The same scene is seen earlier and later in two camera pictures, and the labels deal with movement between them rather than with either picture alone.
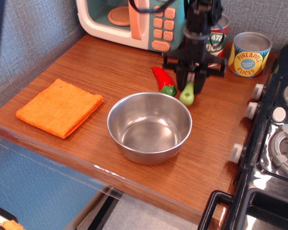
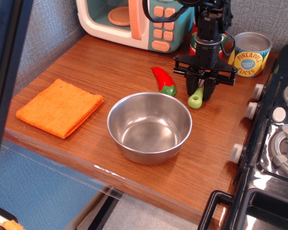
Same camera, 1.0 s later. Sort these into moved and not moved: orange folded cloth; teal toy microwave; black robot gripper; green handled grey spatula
Moved: black robot gripper; green handled grey spatula
Not moved: teal toy microwave; orange folded cloth
